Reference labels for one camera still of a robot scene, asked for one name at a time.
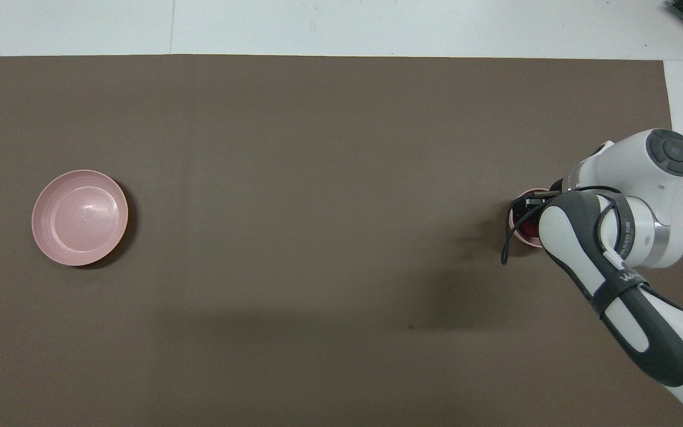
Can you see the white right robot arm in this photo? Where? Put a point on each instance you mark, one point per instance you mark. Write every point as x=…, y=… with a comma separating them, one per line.
x=638, y=172

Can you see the pink plate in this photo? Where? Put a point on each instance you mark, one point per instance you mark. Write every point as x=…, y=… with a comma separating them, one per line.
x=80, y=219

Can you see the pink bowl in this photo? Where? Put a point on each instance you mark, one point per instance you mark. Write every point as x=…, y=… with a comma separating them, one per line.
x=528, y=241

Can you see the brown table mat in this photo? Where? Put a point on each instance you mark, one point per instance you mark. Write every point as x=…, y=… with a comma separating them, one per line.
x=318, y=148

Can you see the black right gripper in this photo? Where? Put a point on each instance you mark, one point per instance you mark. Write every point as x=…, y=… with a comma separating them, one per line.
x=556, y=190

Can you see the dark red apple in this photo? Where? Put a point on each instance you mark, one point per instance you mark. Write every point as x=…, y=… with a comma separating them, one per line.
x=532, y=229

